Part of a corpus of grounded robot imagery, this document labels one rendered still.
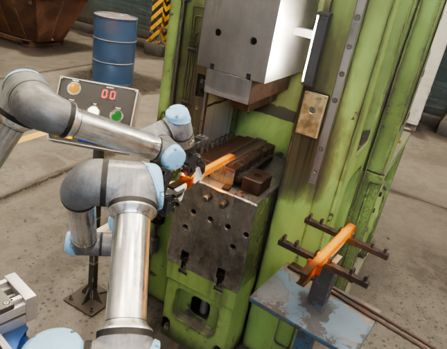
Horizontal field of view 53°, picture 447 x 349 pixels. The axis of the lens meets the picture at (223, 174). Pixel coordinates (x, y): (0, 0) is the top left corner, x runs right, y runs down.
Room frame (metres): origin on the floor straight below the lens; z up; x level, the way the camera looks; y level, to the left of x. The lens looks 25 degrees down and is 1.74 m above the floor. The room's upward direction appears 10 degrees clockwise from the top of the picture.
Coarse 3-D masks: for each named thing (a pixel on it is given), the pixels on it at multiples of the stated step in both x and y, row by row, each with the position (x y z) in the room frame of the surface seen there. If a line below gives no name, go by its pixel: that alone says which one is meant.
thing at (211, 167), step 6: (222, 156) 1.76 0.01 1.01; (228, 156) 1.77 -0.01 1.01; (234, 156) 1.80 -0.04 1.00; (216, 162) 1.69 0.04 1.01; (222, 162) 1.70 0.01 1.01; (210, 168) 1.62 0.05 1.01; (216, 168) 1.66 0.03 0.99; (204, 174) 1.58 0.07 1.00; (180, 180) 1.46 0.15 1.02; (186, 180) 1.47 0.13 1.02; (192, 180) 1.50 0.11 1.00; (168, 186) 1.40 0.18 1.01; (174, 186) 1.40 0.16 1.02; (186, 186) 1.47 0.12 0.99
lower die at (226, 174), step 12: (228, 144) 1.99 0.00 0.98; (240, 144) 1.99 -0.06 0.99; (264, 144) 2.04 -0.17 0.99; (204, 156) 1.79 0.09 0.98; (216, 156) 1.79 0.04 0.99; (240, 156) 1.83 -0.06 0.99; (252, 156) 1.86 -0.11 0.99; (264, 156) 1.95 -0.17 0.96; (228, 168) 1.69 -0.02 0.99; (216, 180) 1.71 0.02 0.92; (228, 180) 1.69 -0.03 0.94
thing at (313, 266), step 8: (352, 224) 1.45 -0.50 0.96; (344, 232) 1.39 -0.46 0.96; (352, 232) 1.42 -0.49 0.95; (336, 240) 1.32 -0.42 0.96; (344, 240) 1.35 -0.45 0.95; (328, 248) 1.26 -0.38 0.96; (336, 248) 1.28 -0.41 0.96; (320, 256) 1.21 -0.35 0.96; (328, 256) 1.23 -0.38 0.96; (312, 264) 1.14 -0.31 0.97; (320, 264) 1.16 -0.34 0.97; (304, 272) 1.09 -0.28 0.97; (312, 272) 1.14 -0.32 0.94; (304, 280) 1.09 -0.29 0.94
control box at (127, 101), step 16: (64, 80) 1.86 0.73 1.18; (80, 80) 1.87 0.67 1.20; (64, 96) 1.83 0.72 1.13; (80, 96) 1.83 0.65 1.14; (96, 96) 1.84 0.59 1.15; (112, 96) 1.84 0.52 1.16; (128, 96) 1.85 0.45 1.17; (128, 112) 1.82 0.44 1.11; (80, 144) 1.73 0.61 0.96; (96, 144) 1.74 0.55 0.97
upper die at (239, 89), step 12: (216, 72) 1.75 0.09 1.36; (204, 84) 1.77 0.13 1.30; (216, 84) 1.74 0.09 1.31; (228, 84) 1.72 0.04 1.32; (240, 84) 1.70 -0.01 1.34; (252, 84) 1.69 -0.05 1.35; (264, 84) 1.79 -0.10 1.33; (276, 84) 1.91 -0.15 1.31; (288, 84) 2.06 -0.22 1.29; (228, 96) 1.72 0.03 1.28; (240, 96) 1.70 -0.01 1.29; (252, 96) 1.71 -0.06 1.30; (264, 96) 1.82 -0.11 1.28
